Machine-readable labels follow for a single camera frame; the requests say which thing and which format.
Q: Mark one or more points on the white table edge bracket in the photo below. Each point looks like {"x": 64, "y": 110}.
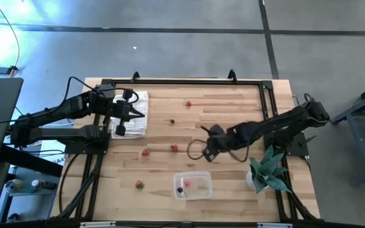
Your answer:
{"x": 97, "y": 225}
{"x": 274, "y": 225}

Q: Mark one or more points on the dark red cherry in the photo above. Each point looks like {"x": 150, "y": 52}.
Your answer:
{"x": 172, "y": 121}

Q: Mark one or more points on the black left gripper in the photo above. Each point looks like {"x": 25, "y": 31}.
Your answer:
{"x": 120, "y": 111}

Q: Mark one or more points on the small dark bottle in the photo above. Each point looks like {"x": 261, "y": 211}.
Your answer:
{"x": 13, "y": 217}

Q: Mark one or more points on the clear plastic tupperware container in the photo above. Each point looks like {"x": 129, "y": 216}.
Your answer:
{"x": 198, "y": 193}

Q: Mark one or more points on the black cherry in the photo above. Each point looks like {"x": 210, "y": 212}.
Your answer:
{"x": 180, "y": 190}

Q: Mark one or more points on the yellow-capped bottle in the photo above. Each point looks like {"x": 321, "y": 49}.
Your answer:
{"x": 14, "y": 185}

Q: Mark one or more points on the grey-blue storage shelf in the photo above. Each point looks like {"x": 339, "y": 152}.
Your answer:
{"x": 27, "y": 193}

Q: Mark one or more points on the green snake plant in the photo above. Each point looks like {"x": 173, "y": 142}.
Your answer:
{"x": 269, "y": 171}

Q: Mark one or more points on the pale pink strawberry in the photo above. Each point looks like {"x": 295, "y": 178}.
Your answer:
{"x": 188, "y": 183}

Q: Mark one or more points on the white checked folded cloth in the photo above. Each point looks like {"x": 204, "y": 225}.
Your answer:
{"x": 138, "y": 126}

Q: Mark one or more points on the black aluminium table frame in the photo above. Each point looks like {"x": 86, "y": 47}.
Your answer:
{"x": 185, "y": 82}

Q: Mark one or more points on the red strawberry with green leaves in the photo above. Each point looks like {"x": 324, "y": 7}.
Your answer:
{"x": 139, "y": 184}
{"x": 174, "y": 148}

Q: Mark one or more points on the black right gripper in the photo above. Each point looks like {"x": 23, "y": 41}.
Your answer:
{"x": 220, "y": 141}

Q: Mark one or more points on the white plant pot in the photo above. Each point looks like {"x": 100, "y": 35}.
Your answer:
{"x": 250, "y": 182}

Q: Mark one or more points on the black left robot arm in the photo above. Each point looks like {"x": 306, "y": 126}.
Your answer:
{"x": 59, "y": 109}

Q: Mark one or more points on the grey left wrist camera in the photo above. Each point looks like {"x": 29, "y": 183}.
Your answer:
{"x": 106, "y": 88}

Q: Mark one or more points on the black metal beam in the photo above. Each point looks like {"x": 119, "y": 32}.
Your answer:
{"x": 30, "y": 161}

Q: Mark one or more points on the black frame hook bracket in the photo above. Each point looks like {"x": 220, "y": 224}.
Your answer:
{"x": 135, "y": 76}
{"x": 232, "y": 74}

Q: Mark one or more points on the red strawberry small green leaf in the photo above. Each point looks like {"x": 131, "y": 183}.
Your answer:
{"x": 144, "y": 152}

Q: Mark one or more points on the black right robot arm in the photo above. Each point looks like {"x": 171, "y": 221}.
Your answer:
{"x": 280, "y": 123}

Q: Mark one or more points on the brown bottle white cap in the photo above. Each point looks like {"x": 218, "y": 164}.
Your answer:
{"x": 43, "y": 183}

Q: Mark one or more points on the small plain red strawberry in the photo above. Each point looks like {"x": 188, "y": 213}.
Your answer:
{"x": 189, "y": 103}

